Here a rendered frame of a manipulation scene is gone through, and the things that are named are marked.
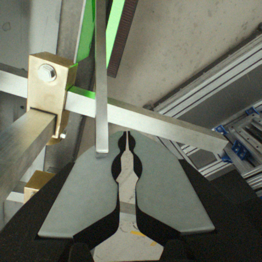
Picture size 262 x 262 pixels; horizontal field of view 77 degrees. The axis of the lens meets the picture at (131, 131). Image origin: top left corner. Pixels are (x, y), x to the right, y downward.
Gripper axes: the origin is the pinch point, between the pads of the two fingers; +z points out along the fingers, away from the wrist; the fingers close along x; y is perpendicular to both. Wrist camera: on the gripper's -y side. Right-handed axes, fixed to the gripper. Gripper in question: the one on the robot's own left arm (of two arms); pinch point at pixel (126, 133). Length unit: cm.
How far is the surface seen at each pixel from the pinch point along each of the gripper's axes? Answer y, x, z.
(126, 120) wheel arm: 5.3, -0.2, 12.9
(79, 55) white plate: -3.9, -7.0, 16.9
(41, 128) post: 3.5, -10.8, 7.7
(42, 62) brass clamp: -3.6, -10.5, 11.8
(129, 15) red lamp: -9.4, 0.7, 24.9
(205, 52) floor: 3, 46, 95
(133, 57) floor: 5, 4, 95
